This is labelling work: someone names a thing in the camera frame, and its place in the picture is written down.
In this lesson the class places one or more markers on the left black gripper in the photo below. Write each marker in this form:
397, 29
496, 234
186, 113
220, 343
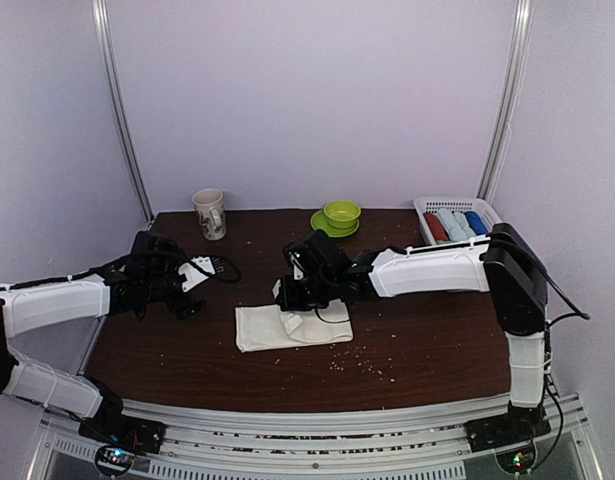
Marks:
185, 306

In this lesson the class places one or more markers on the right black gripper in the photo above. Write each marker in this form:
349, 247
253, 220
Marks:
288, 300

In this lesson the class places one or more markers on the white cream towel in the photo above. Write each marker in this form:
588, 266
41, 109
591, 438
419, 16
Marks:
269, 328

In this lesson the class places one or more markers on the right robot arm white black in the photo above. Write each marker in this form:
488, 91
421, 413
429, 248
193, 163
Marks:
499, 263

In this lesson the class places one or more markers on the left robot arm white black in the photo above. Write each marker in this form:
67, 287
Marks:
156, 270

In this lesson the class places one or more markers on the green saucer plate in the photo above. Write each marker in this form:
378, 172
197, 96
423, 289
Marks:
319, 221

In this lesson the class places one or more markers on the green cup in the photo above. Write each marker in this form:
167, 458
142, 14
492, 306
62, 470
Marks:
341, 213

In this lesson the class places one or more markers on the patterned ceramic mug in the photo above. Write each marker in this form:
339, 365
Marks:
209, 207

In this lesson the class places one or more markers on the rolled red towel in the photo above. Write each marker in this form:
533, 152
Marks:
436, 228

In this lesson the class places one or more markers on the white plastic basket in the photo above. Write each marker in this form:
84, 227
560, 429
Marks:
454, 204

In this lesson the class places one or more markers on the rolled light blue towel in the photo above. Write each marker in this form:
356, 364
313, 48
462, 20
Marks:
455, 225

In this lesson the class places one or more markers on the rolled dark blue towel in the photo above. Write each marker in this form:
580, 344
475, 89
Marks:
476, 223

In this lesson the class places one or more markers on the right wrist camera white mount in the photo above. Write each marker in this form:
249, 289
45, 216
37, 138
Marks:
287, 289

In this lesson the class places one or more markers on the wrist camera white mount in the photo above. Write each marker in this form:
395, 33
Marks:
198, 270
287, 289

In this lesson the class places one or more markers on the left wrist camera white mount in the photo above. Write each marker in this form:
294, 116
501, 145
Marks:
198, 270

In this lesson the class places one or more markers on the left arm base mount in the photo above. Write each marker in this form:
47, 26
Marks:
134, 434

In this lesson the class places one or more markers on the aluminium front rail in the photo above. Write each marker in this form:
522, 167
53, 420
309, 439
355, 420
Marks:
428, 442

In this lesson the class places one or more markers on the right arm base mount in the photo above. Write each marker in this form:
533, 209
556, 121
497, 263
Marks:
500, 431

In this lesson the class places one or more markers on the left aluminium frame post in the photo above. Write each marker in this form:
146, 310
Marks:
105, 41

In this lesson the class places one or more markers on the aluminium frame post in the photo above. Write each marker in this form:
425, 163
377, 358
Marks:
510, 96
105, 41

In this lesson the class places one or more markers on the right aluminium frame post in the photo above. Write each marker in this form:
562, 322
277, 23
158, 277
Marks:
510, 96

